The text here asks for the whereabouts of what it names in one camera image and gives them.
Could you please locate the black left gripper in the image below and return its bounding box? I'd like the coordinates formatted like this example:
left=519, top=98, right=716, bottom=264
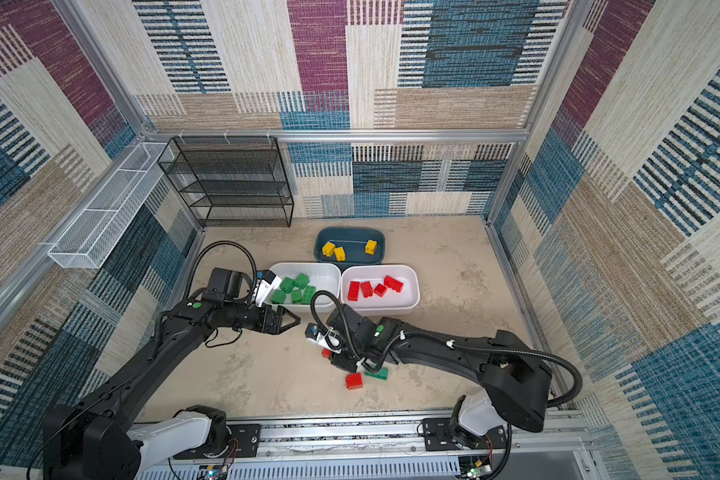
left=225, top=302, right=300, bottom=334

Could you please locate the long green lego brick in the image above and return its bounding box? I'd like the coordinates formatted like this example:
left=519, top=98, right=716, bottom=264
left=301, top=285, right=316, bottom=304
left=364, top=367, right=389, bottom=380

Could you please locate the long red lego brick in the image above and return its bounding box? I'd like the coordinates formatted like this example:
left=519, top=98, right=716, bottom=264
left=347, top=281, right=361, bottom=302

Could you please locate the yellow lego brick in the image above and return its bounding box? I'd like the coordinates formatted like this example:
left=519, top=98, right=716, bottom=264
left=321, top=242, right=336, bottom=258
left=334, top=247, right=346, bottom=262
left=365, top=240, right=377, bottom=255

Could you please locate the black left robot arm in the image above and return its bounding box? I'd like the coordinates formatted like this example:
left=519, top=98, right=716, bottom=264
left=32, top=268, right=290, bottom=479

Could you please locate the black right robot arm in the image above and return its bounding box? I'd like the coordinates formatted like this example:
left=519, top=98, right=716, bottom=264
left=306, top=290, right=583, bottom=449

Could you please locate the white left plastic bin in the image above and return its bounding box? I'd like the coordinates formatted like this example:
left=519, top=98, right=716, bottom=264
left=269, top=262, right=341, bottom=315

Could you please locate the white plastic bin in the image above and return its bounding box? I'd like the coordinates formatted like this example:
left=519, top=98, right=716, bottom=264
left=269, top=262, right=341, bottom=315
left=341, top=264, right=421, bottom=317

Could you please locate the white right plastic bin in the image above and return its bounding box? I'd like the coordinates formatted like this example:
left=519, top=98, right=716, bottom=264
left=341, top=264, right=421, bottom=317

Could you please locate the dark teal plastic bin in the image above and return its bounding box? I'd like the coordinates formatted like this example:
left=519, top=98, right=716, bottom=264
left=313, top=226, right=385, bottom=271

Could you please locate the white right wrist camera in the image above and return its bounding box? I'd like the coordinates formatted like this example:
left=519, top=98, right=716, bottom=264
left=305, top=323, right=339, bottom=352

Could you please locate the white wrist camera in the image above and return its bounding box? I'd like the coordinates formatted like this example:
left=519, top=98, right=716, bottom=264
left=255, top=270, right=282, bottom=307
left=305, top=323, right=339, bottom=352

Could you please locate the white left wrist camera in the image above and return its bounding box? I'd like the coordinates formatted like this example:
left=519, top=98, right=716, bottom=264
left=255, top=270, right=282, bottom=307

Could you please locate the black wire shelf rack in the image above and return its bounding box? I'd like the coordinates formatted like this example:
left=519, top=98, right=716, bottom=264
left=157, top=136, right=294, bottom=228

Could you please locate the white wire mesh basket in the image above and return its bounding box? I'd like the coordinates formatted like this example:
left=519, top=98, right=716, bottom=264
left=48, top=142, right=166, bottom=269

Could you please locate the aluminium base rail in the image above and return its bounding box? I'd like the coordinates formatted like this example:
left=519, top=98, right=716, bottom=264
left=111, top=409, right=608, bottom=479

